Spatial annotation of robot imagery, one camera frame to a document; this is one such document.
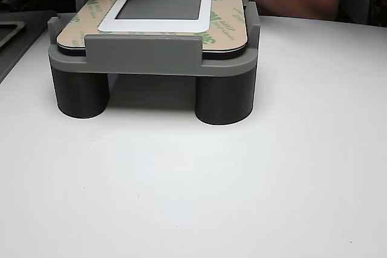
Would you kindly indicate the tan 3M tape frame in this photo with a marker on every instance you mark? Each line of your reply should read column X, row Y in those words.
column 20, row 27

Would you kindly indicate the tan 3M protective liner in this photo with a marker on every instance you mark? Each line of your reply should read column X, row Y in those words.
column 226, row 28

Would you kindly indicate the white panel with window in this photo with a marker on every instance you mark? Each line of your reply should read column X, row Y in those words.
column 157, row 27

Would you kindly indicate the grey printed fixture stand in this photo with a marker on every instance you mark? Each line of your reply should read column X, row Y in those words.
column 142, row 52

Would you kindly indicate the grey flat tray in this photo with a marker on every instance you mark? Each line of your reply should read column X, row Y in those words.
column 33, row 28

